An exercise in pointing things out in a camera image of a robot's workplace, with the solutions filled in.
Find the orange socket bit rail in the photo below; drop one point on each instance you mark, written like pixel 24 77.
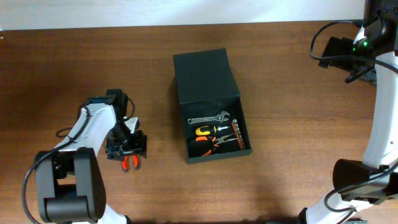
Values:
pixel 238 134

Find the red handled cutting pliers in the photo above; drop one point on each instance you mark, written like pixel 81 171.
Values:
pixel 125 163

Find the black box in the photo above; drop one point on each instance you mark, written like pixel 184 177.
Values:
pixel 206 86

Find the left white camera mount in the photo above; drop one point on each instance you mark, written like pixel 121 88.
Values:
pixel 132 124

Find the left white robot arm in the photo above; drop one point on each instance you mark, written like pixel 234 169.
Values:
pixel 70 187

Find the orange black needle-nose pliers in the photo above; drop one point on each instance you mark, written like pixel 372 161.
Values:
pixel 206 145

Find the yellow black screwdriver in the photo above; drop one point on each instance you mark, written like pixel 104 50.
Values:
pixel 209 130

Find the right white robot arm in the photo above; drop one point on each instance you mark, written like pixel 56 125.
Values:
pixel 358 185

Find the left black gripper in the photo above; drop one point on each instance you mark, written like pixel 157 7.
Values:
pixel 138 146

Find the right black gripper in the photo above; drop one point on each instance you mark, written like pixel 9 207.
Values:
pixel 341 47

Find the silver adjustable wrench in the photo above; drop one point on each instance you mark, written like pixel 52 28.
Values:
pixel 220 117

